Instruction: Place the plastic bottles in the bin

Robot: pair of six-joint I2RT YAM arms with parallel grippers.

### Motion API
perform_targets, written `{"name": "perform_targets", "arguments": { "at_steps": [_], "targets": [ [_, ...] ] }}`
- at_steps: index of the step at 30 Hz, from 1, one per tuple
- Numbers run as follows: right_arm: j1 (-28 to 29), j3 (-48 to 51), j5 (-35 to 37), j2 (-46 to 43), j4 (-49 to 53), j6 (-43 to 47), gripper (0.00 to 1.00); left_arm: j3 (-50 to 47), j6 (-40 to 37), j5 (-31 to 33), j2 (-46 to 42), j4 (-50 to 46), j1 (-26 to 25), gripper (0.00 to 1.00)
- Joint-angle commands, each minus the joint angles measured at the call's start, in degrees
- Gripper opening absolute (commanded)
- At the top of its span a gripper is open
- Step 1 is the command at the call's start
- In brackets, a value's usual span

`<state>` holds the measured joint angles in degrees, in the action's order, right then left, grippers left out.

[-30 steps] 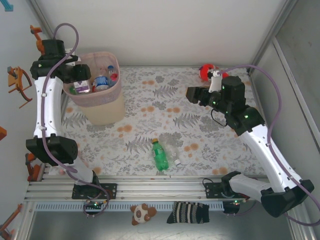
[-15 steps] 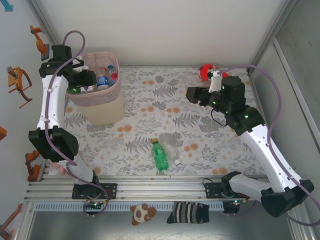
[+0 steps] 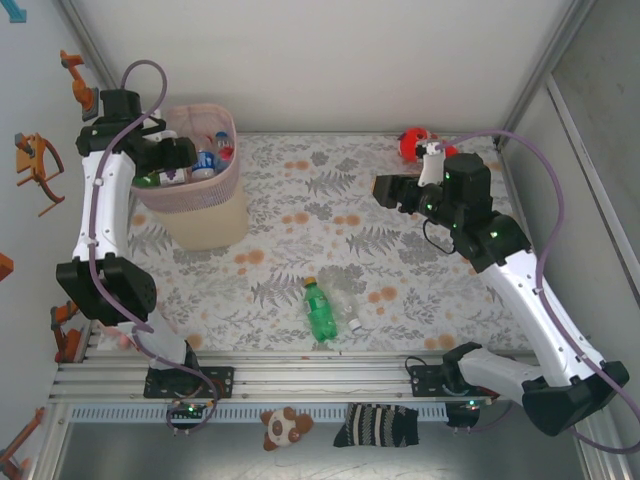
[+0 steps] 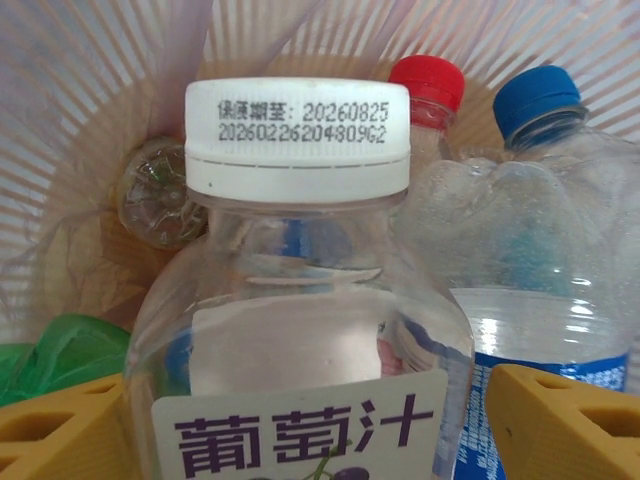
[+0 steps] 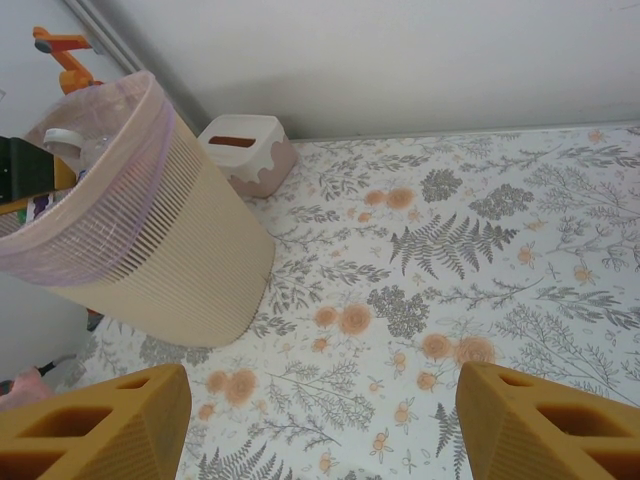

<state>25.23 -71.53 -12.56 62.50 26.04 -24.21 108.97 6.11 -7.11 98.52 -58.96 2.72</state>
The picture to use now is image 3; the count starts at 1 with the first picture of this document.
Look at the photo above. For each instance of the crushed green bottle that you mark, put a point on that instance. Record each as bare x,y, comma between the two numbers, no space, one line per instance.
145,181

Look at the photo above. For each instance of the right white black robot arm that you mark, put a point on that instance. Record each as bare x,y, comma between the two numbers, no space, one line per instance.
530,305

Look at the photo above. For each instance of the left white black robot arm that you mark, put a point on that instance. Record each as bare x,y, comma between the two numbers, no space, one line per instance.
102,200

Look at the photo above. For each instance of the beige ribbed plastic bin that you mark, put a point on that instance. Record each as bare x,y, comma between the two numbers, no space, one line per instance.
215,220

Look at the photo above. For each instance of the orange fish plush toy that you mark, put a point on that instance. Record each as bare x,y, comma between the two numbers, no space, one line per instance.
412,145

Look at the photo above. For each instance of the crushed clear bottle white cap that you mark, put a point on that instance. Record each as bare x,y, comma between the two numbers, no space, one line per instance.
345,305

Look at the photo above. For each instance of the green bottle yellow cap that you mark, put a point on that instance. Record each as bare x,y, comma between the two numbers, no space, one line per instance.
320,312

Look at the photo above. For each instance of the pink plush toy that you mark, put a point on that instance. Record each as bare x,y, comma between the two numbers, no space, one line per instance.
122,341

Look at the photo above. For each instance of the small circuit board with LED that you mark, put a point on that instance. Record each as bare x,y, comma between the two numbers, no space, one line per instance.
472,404
189,409

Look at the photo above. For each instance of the black white striped sock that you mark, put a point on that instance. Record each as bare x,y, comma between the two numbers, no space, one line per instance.
375,425

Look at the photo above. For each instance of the brown white panda plush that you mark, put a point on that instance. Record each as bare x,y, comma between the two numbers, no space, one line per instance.
280,427

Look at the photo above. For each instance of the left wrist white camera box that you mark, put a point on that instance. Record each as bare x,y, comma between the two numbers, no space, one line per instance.
156,120

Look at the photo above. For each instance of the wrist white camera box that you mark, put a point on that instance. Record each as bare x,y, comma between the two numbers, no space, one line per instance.
432,165
156,120

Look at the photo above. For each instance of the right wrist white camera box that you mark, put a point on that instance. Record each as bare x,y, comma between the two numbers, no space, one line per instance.
432,165

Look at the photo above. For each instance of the aluminium corner post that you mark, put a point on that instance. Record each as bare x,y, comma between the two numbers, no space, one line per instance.
102,75
545,75

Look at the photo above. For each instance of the orange claw frame wall sticker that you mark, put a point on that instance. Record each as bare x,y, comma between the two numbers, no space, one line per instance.
27,162

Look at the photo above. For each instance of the teal wall sticker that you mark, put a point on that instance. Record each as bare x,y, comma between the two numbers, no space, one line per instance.
17,15

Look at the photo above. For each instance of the orange box wall sticker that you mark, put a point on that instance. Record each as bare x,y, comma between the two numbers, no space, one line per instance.
5,267

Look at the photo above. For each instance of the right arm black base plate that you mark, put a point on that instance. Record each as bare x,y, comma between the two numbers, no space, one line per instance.
425,382

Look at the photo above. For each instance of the aluminium extrusion rail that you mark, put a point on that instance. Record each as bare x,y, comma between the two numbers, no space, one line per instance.
320,380

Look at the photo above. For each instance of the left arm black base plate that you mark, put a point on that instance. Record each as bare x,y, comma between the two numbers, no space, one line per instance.
222,380

